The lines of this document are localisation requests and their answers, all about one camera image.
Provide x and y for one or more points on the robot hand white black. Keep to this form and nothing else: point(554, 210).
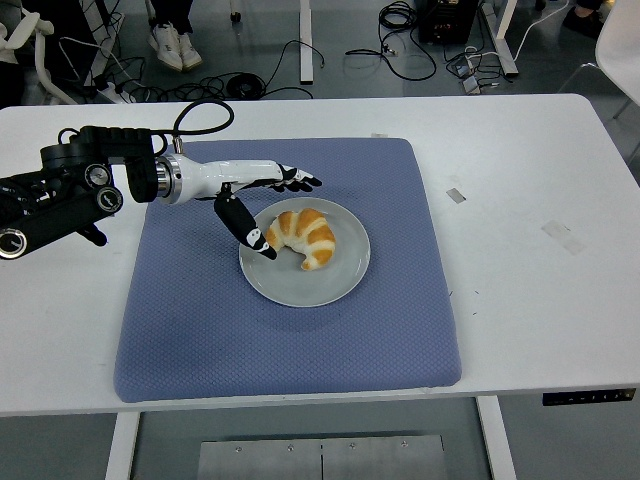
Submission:
point(220, 172)

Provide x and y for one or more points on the croissant bread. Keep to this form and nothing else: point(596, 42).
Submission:
point(312, 235)

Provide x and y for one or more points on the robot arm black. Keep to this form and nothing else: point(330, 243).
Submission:
point(50, 210)

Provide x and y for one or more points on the person's white shoe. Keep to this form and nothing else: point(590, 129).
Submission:
point(166, 45)
point(191, 52)

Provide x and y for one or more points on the white power strip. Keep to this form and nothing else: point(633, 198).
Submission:
point(114, 93)

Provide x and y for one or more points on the grey round plate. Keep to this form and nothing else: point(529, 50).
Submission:
point(305, 285)

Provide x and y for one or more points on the white desk foot bar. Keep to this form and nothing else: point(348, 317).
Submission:
point(306, 45)
point(502, 45)

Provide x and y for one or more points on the blue quilted mat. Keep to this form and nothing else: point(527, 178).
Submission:
point(200, 325)

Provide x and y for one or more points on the person's legs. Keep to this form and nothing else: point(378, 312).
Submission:
point(172, 12)

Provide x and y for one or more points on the small grey tape piece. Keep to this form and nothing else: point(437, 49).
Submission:
point(456, 195)

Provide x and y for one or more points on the grey power adapter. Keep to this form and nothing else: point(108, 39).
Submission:
point(471, 85)

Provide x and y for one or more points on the black equipment box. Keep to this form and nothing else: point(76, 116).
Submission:
point(447, 22)

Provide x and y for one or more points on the white table leg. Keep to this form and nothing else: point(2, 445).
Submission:
point(122, 450)
point(497, 445)

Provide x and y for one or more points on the grey metal plate with screws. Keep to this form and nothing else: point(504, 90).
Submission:
point(320, 460)

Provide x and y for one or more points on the large clear tape piece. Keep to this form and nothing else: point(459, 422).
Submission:
point(564, 238)

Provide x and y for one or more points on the person's dark shoe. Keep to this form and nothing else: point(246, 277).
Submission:
point(582, 20)

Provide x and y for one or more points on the white plastic chair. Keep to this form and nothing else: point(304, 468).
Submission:
point(620, 45)

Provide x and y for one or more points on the black table control panel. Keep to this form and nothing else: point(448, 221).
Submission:
point(585, 397)

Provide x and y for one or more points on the white office chair frame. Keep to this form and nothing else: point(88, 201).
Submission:
point(42, 60)

